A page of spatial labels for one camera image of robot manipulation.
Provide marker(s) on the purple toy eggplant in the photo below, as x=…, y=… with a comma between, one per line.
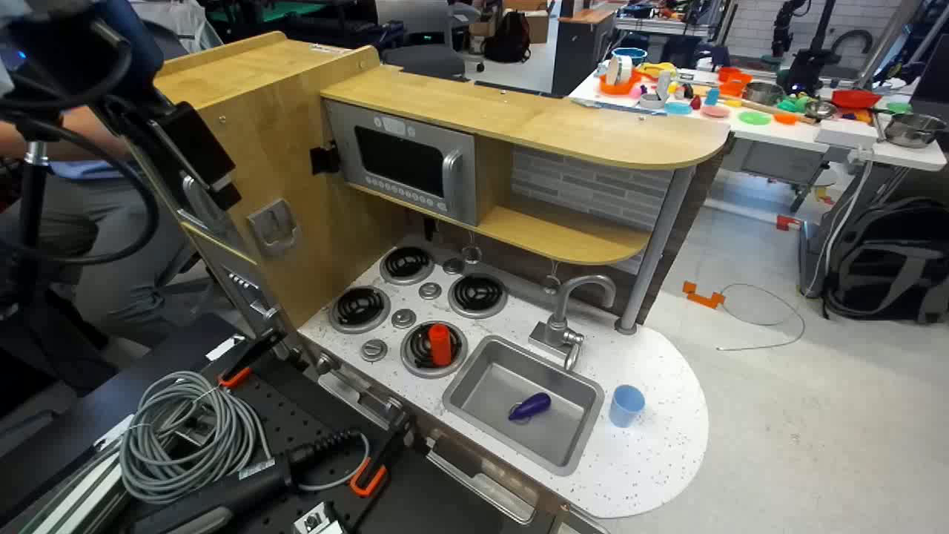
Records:
x=530, y=407

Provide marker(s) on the grey toy sink basin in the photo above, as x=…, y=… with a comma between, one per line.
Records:
x=493, y=386

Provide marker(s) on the white speckled sink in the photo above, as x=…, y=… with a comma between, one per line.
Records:
x=278, y=149

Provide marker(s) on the grey round stove knob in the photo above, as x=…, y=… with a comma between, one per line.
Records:
x=432, y=289
x=405, y=318
x=374, y=349
x=453, y=266

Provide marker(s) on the black coil stove burner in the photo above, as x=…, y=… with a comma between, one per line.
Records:
x=417, y=352
x=478, y=296
x=361, y=311
x=407, y=266

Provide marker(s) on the orange toy bottle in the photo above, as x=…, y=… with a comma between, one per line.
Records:
x=439, y=346

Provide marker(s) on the grey toy faucet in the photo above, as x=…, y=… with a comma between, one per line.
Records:
x=561, y=317

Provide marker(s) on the grey toy microwave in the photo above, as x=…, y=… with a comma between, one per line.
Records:
x=395, y=158

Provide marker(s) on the grey tile backsplash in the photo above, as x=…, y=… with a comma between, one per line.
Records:
x=594, y=188

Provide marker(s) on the black microwave hinge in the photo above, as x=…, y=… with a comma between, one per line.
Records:
x=328, y=161

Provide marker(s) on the light blue plastic cup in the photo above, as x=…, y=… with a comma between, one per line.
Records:
x=628, y=407

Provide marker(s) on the grey side panel box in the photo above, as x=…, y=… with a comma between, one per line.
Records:
x=273, y=228

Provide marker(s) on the black office chair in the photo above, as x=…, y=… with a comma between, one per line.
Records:
x=426, y=60

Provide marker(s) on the small black backpack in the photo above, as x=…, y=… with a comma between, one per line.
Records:
x=508, y=33

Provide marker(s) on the dark storage cabinet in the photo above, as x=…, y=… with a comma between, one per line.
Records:
x=583, y=48

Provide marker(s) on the green plastic plate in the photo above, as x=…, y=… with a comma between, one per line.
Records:
x=754, y=116

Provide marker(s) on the orange plastic bowl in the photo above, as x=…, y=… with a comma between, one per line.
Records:
x=734, y=81

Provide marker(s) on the seated person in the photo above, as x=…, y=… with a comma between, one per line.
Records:
x=107, y=248

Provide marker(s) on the large black backpack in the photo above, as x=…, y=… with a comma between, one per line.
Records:
x=892, y=262

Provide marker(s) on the red plastic bowl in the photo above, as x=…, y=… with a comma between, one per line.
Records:
x=855, y=99

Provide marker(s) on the white work table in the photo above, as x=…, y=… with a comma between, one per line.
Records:
x=892, y=154

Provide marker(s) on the black tripod pole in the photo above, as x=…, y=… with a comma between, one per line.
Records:
x=35, y=217

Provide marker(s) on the grey kitchen support post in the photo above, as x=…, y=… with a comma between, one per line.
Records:
x=653, y=248

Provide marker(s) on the orange bracket on floor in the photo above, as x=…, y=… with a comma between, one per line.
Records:
x=700, y=296

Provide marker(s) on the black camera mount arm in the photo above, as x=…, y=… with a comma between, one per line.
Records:
x=89, y=48

